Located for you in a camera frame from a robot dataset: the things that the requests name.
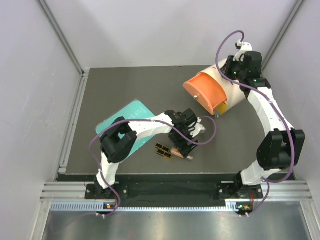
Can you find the grey slotted cable duct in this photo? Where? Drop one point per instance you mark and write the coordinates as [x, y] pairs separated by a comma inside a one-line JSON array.
[[105, 207]]

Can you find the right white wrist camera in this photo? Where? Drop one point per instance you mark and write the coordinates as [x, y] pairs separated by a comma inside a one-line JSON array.
[[242, 48]]

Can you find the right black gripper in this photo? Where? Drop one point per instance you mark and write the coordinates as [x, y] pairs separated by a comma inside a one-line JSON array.
[[230, 63]]

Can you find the white cylindrical drawer organizer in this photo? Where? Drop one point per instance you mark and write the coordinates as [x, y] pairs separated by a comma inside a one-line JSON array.
[[232, 90]]

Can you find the black gold lipstick lower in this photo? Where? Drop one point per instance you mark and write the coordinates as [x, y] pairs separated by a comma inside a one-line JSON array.
[[167, 156]]

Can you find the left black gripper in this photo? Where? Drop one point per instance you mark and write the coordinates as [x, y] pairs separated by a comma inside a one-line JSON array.
[[183, 147]]

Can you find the yellow drawer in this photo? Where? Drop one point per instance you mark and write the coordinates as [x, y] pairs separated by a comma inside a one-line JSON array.
[[220, 109]]

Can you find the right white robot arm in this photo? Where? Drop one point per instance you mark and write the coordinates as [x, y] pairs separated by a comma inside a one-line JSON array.
[[282, 146]]

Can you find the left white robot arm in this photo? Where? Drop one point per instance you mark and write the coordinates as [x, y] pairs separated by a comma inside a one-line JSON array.
[[125, 136]]

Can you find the black gold lipstick middle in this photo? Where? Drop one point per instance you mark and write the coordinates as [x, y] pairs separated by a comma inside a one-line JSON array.
[[161, 152]]

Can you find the orange drawer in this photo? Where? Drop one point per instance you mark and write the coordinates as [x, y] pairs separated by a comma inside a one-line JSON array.
[[206, 90]]

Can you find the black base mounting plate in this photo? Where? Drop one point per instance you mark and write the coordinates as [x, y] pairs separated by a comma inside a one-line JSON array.
[[214, 190]]

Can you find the teal packaged sheet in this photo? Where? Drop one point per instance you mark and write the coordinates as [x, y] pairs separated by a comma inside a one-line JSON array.
[[134, 110]]

